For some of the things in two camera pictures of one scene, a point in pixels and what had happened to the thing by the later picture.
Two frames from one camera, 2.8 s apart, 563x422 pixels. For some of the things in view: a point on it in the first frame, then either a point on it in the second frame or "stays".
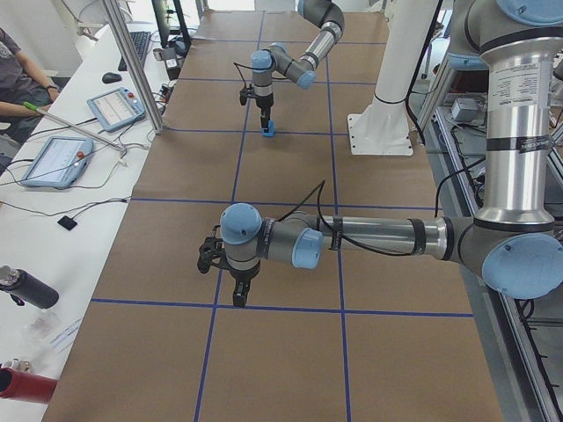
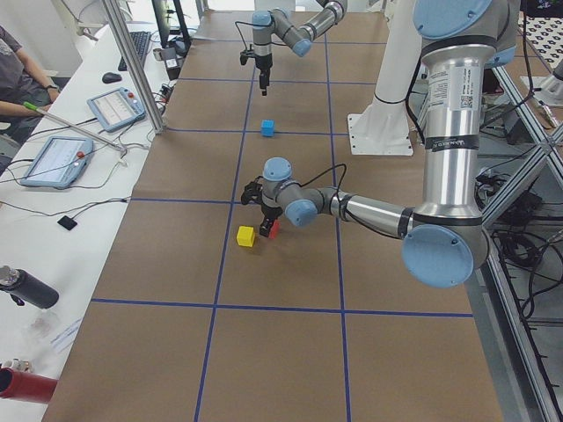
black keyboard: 140,40 stays
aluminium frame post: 129,53 stays
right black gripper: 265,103 -> 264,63
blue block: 271,127 stays
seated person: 24,91 stays
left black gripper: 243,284 -> 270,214
